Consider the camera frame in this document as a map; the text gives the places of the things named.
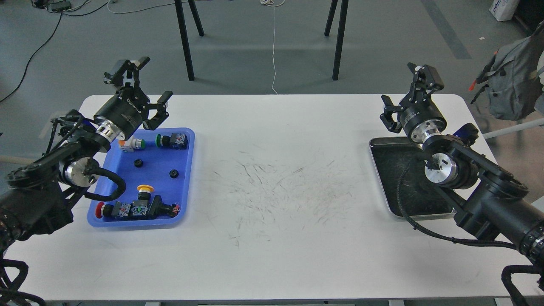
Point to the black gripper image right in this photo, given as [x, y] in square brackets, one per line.
[421, 118]

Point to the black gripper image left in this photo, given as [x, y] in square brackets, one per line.
[130, 107]

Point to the blue plastic tray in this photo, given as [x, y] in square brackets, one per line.
[157, 162]

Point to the silver metal tray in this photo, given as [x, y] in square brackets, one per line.
[419, 199]

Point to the black stand leg right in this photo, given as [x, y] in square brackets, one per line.
[344, 5]

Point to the yellow mushroom push button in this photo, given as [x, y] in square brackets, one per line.
[144, 192]

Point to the grey backpack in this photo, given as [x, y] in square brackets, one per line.
[510, 78]

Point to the white box corner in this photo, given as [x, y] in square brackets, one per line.
[503, 10]

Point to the white switch orange green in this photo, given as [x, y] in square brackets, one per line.
[132, 144]

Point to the green push button switch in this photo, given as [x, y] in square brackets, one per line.
[177, 141]

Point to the black switch block red connector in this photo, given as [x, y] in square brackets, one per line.
[145, 208]

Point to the red push button switch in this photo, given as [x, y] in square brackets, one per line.
[117, 211]

